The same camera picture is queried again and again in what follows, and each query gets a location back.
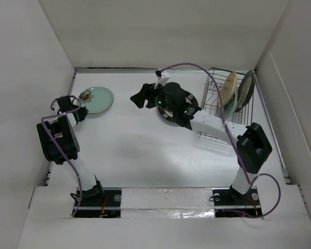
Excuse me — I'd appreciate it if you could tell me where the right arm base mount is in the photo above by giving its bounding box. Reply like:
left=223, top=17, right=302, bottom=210
left=208, top=188, right=263, bottom=218

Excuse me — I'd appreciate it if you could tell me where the wire dish rack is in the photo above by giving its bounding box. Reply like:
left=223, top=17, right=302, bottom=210
left=201, top=67, right=254, bottom=126

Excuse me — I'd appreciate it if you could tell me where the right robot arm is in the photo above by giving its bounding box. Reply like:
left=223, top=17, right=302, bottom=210
left=130, top=82, right=273, bottom=204

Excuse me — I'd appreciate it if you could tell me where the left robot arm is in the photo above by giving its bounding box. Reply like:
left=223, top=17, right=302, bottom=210
left=36, top=95, right=106, bottom=206

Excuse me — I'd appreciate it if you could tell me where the tan round bird plate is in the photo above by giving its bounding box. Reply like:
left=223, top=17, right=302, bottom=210
left=220, top=72, right=237, bottom=105

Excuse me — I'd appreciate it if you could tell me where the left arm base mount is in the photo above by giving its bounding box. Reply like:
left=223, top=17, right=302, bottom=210
left=72, top=188, right=122, bottom=218

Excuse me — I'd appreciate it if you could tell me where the teal round flower plate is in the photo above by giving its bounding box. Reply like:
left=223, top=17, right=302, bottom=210
left=78, top=87, right=114, bottom=114

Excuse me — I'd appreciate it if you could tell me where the grey rim cream plate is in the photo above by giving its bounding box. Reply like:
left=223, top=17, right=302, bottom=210
left=235, top=71, right=255, bottom=113

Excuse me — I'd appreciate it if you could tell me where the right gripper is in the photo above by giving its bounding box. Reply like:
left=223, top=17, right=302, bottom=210
left=131, top=80, right=176, bottom=115

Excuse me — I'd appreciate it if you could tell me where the teal rectangular divided plate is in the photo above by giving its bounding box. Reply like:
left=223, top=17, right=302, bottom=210
left=224, top=96, right=238, bottom=118

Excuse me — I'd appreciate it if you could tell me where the striped rim round plate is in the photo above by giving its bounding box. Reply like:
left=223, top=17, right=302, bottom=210
left=158, top=91, right=199, bottom=124

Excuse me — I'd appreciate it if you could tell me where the foil tape strip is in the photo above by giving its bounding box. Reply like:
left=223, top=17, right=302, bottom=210
left=120, top=188, right=215, bottom=219

